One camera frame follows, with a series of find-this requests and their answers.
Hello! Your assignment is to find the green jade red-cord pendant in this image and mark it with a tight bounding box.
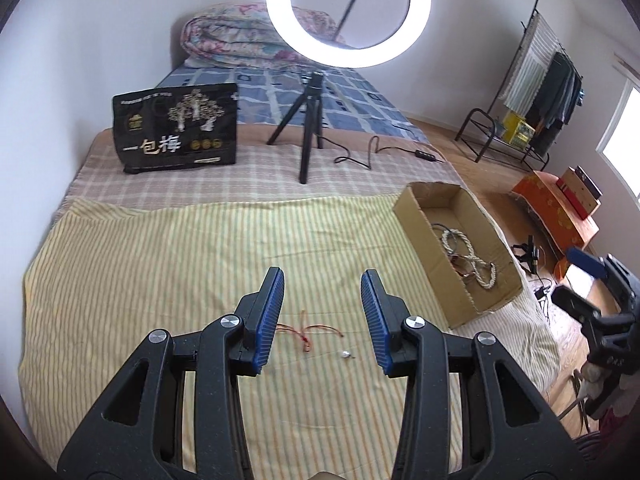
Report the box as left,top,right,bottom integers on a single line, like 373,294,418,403
276,309,345,353

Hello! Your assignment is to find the long twisted pearl necklace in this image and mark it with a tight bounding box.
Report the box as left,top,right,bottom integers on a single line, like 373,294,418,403
437,225,498,291

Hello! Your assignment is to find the brown leather strap watch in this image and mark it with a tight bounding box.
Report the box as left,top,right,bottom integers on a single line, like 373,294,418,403
449,255,477,284

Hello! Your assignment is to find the right white gloved hand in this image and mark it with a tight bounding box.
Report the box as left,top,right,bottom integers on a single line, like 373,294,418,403
579,362,640,420

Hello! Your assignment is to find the orange gift box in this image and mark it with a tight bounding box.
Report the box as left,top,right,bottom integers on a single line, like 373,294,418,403
511,171,599,280

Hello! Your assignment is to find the black device on floor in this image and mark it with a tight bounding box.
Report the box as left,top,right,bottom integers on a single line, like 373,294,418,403
511,235,540,275

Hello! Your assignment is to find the open cardboard box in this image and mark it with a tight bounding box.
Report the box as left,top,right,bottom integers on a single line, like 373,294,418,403
394,182,523,328

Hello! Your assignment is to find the dark thin bangle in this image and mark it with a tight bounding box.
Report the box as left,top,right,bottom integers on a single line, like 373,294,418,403
431,222,454,236

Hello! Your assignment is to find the yellow striped bed cloth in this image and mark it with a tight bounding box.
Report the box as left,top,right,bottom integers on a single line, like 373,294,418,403
17,193,561,480

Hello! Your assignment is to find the yellow box on rack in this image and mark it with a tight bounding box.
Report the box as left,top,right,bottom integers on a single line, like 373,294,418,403
502,110,535,148

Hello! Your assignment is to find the plaid beige bed sheet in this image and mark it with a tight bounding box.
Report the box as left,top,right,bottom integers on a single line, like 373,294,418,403
54,125,463,219

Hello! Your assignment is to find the black clothes rack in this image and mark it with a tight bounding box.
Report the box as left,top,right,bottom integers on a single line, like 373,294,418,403
454,9,584,167

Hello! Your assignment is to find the black snack bag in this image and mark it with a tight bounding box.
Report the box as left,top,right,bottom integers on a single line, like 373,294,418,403
112,84,239,174

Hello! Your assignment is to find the blue patterned bed sheet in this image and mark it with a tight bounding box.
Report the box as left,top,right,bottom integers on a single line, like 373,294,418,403
160,63,427,142

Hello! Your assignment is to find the black tripod stand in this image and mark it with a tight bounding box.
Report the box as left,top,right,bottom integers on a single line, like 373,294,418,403
264,0,398,186

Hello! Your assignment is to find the folded floral quilt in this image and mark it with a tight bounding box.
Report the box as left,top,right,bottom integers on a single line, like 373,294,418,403
180,2,318,70

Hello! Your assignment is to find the black light cable with remote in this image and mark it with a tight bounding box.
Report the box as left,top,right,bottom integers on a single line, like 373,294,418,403
319,134,446,174

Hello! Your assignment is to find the white ring light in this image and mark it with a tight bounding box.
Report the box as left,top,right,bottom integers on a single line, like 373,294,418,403
266,0,432,68

